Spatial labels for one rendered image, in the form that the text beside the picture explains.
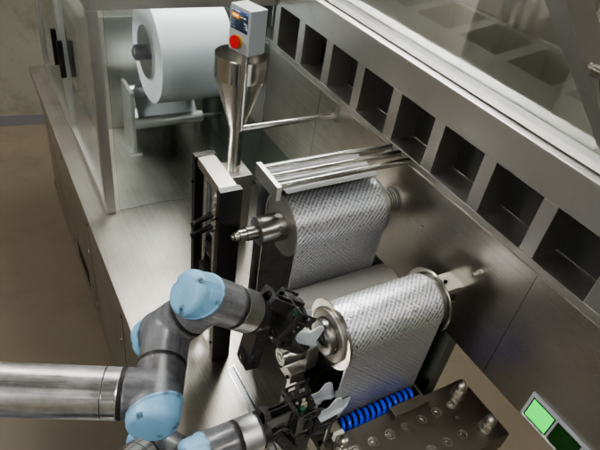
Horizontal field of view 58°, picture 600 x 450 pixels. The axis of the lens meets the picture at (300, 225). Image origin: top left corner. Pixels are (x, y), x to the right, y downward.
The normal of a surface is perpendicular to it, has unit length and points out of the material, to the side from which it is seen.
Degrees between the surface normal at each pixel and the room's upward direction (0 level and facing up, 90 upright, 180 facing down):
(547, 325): 90
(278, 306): 90
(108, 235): 0
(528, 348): 90
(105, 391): 33
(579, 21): 90
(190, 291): 50
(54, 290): 0
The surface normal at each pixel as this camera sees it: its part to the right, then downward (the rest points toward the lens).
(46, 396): 0.16, -0.07
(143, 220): 0.14, -0.78
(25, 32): 0.36, 0.62
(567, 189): -0.87, 0.21
